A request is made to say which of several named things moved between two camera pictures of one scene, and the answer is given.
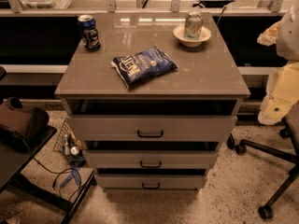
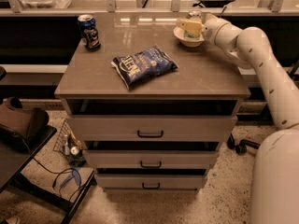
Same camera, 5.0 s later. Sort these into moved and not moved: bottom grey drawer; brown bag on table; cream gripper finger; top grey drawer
Moved: cream gripper finger
Not moved: top grey drawer; brown bag on table; bottom grey drawer
